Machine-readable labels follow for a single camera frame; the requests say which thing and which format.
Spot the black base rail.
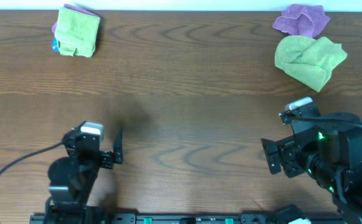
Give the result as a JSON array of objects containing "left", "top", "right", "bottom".
[{"left": 29, "top": 212, "right": 343, "bottom": 224}]

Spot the crumpled purple cloth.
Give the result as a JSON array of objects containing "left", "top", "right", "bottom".
[{"left": 272, "top": 4, "right": 330, "bottom": 38}]

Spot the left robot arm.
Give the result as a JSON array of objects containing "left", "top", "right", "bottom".
[{"left": 43, "top": 128, "right": 123, "bottom": 224}]

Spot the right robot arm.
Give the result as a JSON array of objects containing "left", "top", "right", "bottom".
[{"left": 261, "top": 106, "right": 362, "bottom": 223}]

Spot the olive green crumpled cloth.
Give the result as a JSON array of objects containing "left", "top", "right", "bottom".
[{"left": 274, "top": 35, "right": 348, "bottom": 92}]

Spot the light green cloth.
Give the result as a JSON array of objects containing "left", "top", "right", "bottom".
[{"left": 54, "top": 6, "right": 100, "bottom": 57}]

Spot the folded purple cloth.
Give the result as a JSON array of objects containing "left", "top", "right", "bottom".
[{"left": 52, "top": 4, "right": 98, "bottom": 34}]

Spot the folded blue cloth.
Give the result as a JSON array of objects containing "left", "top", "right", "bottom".
[{"left": 51, "top": 38, "right": 60, "bottom": 52}]

